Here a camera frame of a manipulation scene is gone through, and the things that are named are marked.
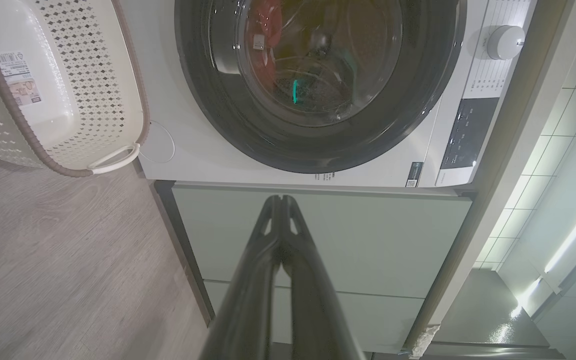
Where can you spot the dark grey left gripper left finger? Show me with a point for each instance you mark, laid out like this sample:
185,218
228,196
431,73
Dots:
248,300

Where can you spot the red garment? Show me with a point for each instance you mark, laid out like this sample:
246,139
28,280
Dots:
268,25

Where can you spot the blurry printed label sticker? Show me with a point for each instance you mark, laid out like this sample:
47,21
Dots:
20,80

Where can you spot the cream perforated laundry basket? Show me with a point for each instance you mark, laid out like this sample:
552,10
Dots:
83,75

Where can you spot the beige cabinet side panel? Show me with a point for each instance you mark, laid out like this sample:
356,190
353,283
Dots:
508,150

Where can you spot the pale green cabinet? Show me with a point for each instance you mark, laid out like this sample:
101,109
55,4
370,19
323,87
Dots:
378,240

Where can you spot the washing machine glass door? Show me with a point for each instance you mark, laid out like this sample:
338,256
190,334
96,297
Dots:
318,145

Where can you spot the white front-load washing machine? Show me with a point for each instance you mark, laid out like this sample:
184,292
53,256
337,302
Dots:
193,150

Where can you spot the white led light strip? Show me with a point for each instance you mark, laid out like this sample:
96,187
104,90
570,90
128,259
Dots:
573,235

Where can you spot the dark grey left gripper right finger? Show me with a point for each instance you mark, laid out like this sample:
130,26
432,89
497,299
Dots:
313,310

